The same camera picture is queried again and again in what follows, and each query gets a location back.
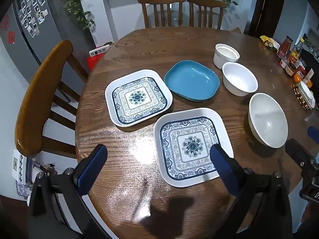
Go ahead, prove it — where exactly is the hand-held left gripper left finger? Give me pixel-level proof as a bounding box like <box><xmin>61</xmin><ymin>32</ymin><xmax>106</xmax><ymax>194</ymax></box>
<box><xmin>29</xmin><ymin>144</ymin><xmax>110</xmax><ymax>239</ymax></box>

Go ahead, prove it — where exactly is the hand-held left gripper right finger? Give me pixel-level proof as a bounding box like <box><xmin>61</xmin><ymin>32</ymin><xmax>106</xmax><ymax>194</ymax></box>
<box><xmin>210</xmin><ymin>144</ymin><xmax>293</xmax><ymax>239</ymax></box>

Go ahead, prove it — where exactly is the blue patterned square plate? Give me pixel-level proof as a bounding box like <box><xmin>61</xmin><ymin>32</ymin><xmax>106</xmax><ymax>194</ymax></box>
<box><xmin>105</xmin><ymin>69</ymin><xmax>173</xmax><ymax>127</ymax></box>
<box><xmin>153</xmin><ymin>108</ymin><xmax>234</xmax><ymax>188</ymax></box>

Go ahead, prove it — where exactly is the large white bowl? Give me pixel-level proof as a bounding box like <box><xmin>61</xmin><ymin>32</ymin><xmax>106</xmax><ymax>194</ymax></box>
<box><xmin>248</xmin><ymin>93</ymin><xmax>288</xmax><ymax>148</ymax></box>

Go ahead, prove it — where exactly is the medium white bowl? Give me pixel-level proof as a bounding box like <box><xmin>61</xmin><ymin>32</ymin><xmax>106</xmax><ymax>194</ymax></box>
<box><xmin>222</xmin><ymin>62</ymin><xmax>259</xmax><ymax>97</ymax></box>

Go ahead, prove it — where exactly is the plain blue square plate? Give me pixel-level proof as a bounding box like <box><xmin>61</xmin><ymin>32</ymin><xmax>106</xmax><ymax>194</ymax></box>
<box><xmin>164</xmin><ymin>60</ymin><xmax>220</xmax><ymax>102</ymax></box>

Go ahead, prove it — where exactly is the white ribbed ramekin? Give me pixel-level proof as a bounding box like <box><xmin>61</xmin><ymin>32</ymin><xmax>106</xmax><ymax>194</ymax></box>
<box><xmin>213</xmin><ymin>43</ymin><xmax>240</xmax><ymax>70</ymax></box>

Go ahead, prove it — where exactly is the wooden beaded trivet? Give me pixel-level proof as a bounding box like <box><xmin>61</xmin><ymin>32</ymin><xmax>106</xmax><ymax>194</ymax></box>
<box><xmin>293</xmin><ymin>83</ymin><xmax>312</xmax><ymax>111</ymax></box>

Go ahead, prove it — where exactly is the pile of boxes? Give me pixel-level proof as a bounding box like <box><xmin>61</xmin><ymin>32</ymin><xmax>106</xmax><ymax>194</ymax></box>
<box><xmin>16</xmin><ymin>159</ymin><xmax>58</xmax><ymax>200</ymax></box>

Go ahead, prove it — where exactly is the red label jar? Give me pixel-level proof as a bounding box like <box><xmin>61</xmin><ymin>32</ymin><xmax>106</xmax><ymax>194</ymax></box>
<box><xmin>295</xmin><ymin>65</ymin><xmax>307</xmax><ymax>78</ymax></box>

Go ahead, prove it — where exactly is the white box with green picture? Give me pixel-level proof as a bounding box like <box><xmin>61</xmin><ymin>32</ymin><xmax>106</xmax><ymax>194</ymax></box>
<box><xmin>12</xmin><ymin>149</ymin><xmax>28</xmax><ymax>183</ymax></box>

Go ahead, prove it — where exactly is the yellow label sauce bottle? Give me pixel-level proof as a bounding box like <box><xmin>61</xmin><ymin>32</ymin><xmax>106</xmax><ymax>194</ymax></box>
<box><xmin>289</xmin><ymin>38</ymin><xmax>306</xmax><ymax>64</ymax></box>

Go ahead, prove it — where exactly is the wooden chair with curved back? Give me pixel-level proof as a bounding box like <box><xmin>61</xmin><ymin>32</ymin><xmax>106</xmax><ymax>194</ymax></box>
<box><xmin>15</xmin><ymin>40</ymin><xmax>90</xmax><ymax>160</ymax></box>

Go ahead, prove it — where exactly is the red sauce bottle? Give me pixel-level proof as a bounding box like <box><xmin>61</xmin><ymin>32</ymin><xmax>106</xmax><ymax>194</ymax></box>
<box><xmin>277</xmin><ymin>36</ymin><xmax>293</xmax><ymax>57</ymax></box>

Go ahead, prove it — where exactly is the yellow snack packet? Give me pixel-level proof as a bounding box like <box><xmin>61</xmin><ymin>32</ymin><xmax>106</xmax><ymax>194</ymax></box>
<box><xmin>260</xmin><ymin>35</ymin><xmax>281</xmax><ymax>51</ymax></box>

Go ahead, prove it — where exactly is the white power strip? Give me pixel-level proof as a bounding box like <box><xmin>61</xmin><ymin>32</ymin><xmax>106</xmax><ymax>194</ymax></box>
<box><xmin>89</xmin><ymin>44</ymin><xmax>111</xmax><ymax>57</ymax></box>

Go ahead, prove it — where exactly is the dark wooden door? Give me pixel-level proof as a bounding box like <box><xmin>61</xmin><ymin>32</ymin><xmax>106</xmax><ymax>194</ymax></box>
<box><xmin>248</xmin><ymin>0</ymin><xmax>286</xmax><ymax>39</ymax></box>

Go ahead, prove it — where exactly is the grey refrigerator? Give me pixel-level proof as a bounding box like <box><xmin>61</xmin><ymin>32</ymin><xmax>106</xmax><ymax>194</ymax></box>
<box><xmin>0</xmin><ymin>0</ymin><xmax>84</xmax><ymax>85</ymax></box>

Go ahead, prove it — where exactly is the long trailing green plant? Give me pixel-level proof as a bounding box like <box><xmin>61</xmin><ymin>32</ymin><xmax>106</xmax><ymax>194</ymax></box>
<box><xmin>56</xmin><ymin>0</ymin><xmax>96</xmax><ymax>31</ymax></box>

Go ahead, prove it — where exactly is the wooden slat-back chair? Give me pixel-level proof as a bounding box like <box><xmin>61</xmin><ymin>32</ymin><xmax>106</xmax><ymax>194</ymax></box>
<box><xmin>138</xmin><ymin>0</ymin><xmax>186</xmax><ymax>29</ymax></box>
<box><xmin>187</xmin><ymin>0</ymin><xmax>227</xmax><ymax>30</ymax></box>

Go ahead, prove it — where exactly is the group of fridge photos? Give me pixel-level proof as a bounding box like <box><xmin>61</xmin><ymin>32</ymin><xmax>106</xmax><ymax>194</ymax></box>
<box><xmin>19</xmin><ymin>0</ymin><xmax>49</xmax><ymax>38</ymax></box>

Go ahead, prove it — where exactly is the round red fridge decal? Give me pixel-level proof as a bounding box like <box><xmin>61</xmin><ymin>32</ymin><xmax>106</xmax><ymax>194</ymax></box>
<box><xmin>0</xmin><ymin>15</ymin><xmax>10</xmax><ymax>31</ymax></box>

